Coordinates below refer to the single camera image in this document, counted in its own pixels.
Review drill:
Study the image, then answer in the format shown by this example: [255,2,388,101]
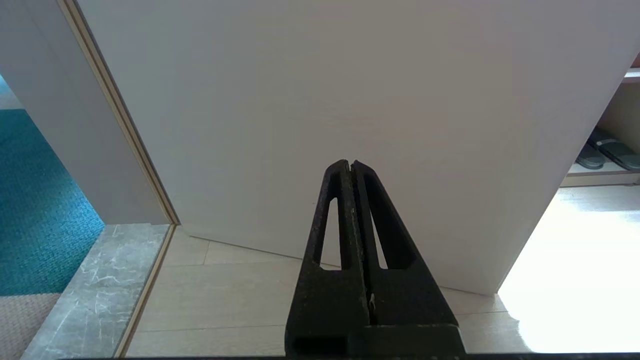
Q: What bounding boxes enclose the cream wardrobe shelf unit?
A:
[559,67,640,188]

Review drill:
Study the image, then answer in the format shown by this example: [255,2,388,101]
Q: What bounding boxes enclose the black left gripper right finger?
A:
[351,159,467,358]

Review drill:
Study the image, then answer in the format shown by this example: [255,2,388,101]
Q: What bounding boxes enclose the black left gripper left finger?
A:
[284,159,372,358]

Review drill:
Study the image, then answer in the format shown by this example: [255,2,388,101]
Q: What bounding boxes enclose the grey marble threshold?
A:
[20,223,173,360]

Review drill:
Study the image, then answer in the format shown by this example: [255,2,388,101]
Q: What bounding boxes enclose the beige wooden door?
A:
[77,0,640,296]

